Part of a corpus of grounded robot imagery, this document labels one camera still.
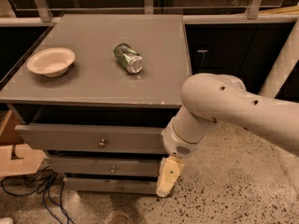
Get grey middle drawer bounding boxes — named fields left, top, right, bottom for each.
left=46, top=156, right=160, bottom=177

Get metal railing with glass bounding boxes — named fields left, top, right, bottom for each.
left=0, top=0, right=299, bottom=27

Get grey top drawer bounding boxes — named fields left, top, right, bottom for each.
left=15, top=124, right=165, bottom=154

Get grey drawer cabinet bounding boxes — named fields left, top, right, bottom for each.
left=0, top=14, right=191, bottom=183

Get wooden board piece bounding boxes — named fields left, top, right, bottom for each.
left=0, top=110, right=45, bottom=180

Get grey drawer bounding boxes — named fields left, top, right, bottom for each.
left=15, top=124, right=165, bottom=154
left=46, top=156, right=160, bottom=177
left=64, top=177, right=156, bottom=195

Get grey bottom drawer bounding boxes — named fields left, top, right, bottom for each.
left=64, top=177, right=156, bottom=195

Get white paper bowl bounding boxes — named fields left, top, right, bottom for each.
left=27, top=48, right=76, bottom=77

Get blue black floor cables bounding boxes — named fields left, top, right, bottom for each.
left=0, top=168, right=76, bottom=224

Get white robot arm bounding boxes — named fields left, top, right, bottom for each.
left=156, top=26, right=299, bottom=197

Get dark cabinet behind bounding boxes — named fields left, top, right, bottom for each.
left=186, top=22, right=294, bottom=94

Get brown shoe tip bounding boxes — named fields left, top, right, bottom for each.
left=108, top=215, right=132, bottom=224

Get green soda can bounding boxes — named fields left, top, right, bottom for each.
left=113, top=43, right=143, bottom=74

